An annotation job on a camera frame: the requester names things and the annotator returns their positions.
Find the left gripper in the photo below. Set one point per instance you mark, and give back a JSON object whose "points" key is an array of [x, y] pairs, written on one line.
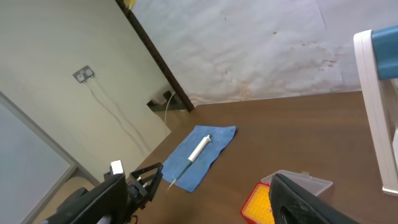
{"points": [[135, 199]]}

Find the grey wall socket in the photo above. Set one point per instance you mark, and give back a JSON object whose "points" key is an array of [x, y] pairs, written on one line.
{"points": [[83, 74]]}

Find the black floor bracket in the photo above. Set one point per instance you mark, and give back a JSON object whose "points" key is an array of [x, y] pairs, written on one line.
{"points": [[161, 104]]}

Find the white and blue stand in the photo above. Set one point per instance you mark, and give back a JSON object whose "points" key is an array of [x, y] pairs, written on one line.
{"points": [[373, 109]]}

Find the white pipette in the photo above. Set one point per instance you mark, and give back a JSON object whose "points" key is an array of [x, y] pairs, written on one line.
{"points": [[197, 151]]}

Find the grey framed panel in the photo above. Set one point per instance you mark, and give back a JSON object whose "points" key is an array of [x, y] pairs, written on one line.
{"points": [[28, 168]]}

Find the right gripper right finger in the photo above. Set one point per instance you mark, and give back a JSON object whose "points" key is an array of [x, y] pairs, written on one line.
{"points": [[298, 205]]}

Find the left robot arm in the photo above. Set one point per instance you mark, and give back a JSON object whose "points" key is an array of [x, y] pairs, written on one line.
{"points": [[76, 194]]}

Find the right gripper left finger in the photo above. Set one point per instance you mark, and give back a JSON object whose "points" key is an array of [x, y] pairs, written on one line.
{"points": [[96, 202]]}

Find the blue cloth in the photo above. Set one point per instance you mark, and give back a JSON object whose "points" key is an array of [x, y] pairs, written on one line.
{"points": [[214, 146]]}

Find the red and yellow tip box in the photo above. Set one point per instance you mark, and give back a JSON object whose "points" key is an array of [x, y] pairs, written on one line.
{"points": [[256, 207]]}

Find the dark wooden post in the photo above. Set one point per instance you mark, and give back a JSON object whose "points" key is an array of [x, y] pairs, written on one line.
{"points": [[155, 56]]}

